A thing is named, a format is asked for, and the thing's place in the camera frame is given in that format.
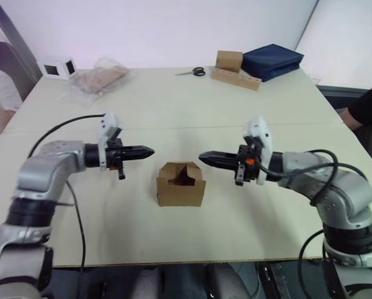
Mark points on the grey door frame post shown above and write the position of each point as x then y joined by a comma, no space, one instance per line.
16,50

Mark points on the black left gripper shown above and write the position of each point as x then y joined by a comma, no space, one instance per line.
114,152

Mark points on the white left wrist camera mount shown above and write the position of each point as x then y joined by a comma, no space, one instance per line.
111,124

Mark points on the small open cardboard box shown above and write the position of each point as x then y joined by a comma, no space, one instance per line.
181,194

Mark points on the white cube with black squares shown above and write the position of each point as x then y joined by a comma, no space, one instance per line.
53,69

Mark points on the person in black sleeve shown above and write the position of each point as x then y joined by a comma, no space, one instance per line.
368,104

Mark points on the navy blue folded fabric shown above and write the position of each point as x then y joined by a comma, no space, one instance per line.
271,60

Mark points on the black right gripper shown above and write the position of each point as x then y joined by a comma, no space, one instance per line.
247,169

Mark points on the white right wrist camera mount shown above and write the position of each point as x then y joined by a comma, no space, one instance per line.
260,130

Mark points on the closed brown cardboard box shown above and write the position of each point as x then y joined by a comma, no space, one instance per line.
229,60

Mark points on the clear bag of flat cardboard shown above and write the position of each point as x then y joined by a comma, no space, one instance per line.
93,79

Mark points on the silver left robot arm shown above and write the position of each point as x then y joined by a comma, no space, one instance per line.
45,162

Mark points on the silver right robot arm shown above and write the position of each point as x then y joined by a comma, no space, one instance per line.
338,193

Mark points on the wooden block with holes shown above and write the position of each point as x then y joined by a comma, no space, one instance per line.
235,79

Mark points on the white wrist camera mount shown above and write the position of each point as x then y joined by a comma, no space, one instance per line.
111,124
260,130

